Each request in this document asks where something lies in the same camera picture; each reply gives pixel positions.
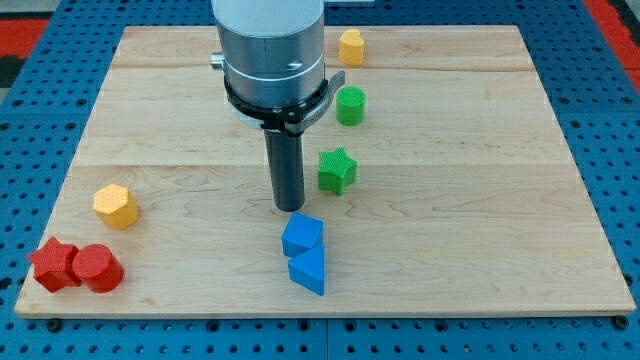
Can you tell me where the blue triangle block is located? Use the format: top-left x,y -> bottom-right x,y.
288,245 -> 325,296

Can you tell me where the blue cube block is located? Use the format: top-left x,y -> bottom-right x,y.
281,213 -> 324,257

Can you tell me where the green star block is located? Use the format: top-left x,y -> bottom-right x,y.
318,147 -> 357,196

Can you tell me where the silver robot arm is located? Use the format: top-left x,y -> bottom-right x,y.
211,0 -> 346,136

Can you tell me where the yellow heart block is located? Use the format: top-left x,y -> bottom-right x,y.
338,29 -> 365,66

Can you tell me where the red cylinder block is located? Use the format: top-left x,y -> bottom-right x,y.
72,244 -> 124,293

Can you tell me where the yellow hexagon block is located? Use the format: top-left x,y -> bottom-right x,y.
93,184 -> 139,230

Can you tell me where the red star block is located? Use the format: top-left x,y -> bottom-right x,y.
28,237 -> 81,293

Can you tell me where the green cylinder block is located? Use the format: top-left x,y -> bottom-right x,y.
336,86 -> 366,126

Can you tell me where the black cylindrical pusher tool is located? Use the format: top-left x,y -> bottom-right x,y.
264,131 -> 305,212

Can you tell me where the wooden board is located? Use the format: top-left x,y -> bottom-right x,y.
15,26 -> 636,319

